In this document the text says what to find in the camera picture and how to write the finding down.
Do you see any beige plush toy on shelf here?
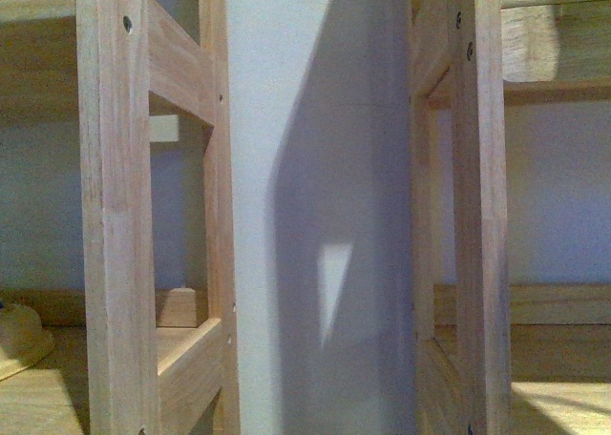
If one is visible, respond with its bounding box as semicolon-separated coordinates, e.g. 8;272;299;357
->
1;303;54;381

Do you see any right wooden shelf frame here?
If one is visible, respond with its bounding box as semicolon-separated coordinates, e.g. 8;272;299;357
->
408;0;610;434

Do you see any wooden shelf frame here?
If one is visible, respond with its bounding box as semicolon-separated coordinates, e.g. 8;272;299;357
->
408;0;610;434
1;0;241;434

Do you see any left wooden shelf frame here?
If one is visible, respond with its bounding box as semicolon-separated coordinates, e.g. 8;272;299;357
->
1;0;241;434

